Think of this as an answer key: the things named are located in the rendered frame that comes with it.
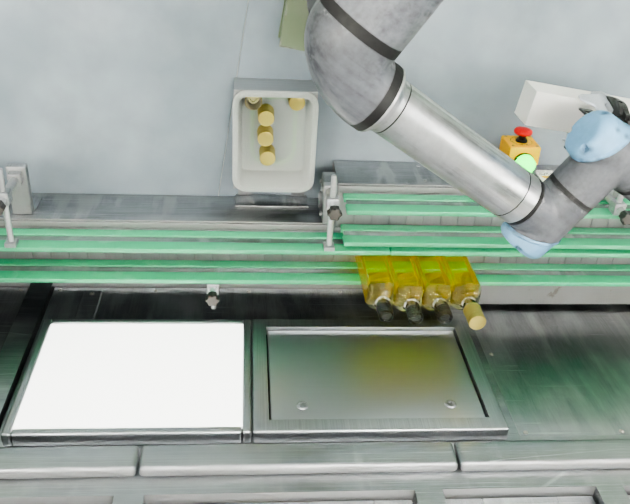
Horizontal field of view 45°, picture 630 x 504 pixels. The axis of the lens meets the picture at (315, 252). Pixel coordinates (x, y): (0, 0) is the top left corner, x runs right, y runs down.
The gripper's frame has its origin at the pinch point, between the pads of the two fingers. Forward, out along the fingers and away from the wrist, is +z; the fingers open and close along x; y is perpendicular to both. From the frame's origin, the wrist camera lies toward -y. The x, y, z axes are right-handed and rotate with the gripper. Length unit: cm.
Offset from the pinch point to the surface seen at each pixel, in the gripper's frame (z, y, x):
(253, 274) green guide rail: 15, 51, 51
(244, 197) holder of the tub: 32, 55, 41
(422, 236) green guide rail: 15.6, 17.5, 36.3
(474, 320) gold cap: -7.0, 10.6, 40.9
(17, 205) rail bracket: 23, 102, 46
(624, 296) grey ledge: 21, -37, 48
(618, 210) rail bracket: 11.6, -20.1, 21.9
